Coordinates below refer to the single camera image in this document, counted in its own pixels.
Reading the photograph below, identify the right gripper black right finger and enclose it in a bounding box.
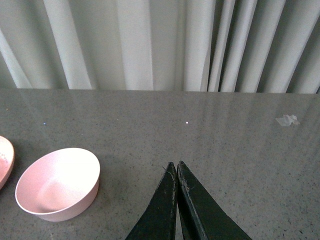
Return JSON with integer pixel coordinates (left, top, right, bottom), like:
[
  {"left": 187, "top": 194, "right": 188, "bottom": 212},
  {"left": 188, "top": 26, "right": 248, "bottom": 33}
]
[{"left": 177, "top": 161, "right": 251, "bottom": 240}]

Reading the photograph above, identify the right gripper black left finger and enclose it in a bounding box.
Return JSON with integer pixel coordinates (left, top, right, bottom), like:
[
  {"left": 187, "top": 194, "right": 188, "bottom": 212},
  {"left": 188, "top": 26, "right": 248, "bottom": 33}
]
[{"left": 126, "top": 162, "right": 178, "bottom": 240}]

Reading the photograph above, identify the pink bowl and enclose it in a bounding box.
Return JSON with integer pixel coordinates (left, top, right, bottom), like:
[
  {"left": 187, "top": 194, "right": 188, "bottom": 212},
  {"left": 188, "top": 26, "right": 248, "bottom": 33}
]
[{"left": 15, "top": 147, "right": 101, "bottom": 222}]

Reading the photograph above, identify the pink plate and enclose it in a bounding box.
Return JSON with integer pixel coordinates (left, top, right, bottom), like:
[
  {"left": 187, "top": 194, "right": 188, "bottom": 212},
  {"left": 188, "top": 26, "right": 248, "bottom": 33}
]
[{"left": 0, "top": 136, "right": 15, "bottom": 189}]

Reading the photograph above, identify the crumpled clear tape piece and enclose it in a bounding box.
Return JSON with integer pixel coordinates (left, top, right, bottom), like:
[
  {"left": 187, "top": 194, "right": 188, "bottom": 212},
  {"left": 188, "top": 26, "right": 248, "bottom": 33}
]
[{"left": 275, "top": 114, "right": 300, "bottom": 127}]

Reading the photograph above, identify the white curtain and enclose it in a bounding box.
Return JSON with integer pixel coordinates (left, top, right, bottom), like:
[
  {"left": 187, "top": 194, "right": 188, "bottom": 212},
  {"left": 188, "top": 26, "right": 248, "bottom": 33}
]
[{"left": 0, "top": 0, "right": 320, "bottom": 94}]

